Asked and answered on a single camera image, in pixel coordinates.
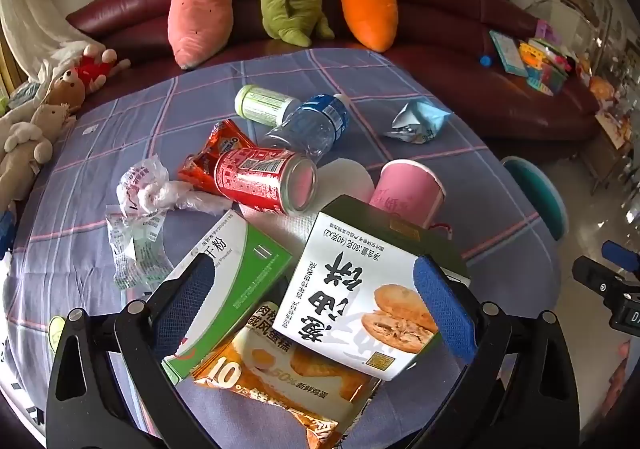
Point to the silver blue foil packet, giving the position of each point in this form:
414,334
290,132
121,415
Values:
420,119

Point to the beige plush toy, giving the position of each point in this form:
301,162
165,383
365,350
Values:
50,119

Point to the teal picture book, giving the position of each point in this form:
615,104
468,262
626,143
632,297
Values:
507,54

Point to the red drink can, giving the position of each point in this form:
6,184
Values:
250,174

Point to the brown teddy bears pile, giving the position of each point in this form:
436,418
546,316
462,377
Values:
22,154

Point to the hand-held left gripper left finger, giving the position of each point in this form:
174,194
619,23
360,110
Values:
182,301

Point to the white green plastic bottle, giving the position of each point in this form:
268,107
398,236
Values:
260,103

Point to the white cloth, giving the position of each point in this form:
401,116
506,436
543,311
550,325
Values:
30,19

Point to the orange carrot plush toy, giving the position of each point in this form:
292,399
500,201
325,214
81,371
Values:
370,14

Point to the pile of colourful toys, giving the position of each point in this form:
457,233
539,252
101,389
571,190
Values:
547,61

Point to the small blue ball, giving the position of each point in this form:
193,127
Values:
486,60

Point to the white box with burger picture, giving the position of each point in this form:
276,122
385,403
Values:
340,289

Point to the blue plaid tablecloth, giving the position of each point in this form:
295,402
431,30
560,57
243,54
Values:
125,129

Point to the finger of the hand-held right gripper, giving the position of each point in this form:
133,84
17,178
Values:
597,279
622,256

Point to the dark red leather sofa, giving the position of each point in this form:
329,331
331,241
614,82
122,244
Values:
440,29

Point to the clear plastic water bottle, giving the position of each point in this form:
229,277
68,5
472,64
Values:
310,129

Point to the clear green printed wrapper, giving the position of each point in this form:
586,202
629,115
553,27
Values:
132,239

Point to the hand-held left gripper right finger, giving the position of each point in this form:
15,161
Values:
440,299

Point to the pink paper cup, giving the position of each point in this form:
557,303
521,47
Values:
405,189

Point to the brown teddy bear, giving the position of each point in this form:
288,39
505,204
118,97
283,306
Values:
67,89

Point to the plush toy in red clothes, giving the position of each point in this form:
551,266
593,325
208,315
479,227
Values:
95,66

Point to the person's right hand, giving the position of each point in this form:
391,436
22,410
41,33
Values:
617,389

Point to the orange cake packet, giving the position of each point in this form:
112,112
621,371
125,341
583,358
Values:
280,379

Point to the orange red snack wrapper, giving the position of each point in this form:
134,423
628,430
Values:
220,139

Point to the pink rabbit plush pillow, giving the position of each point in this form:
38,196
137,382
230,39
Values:
200,14

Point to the green white cardboard box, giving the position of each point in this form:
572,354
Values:
235,269

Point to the white plastic bag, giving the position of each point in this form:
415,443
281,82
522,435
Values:
145,179

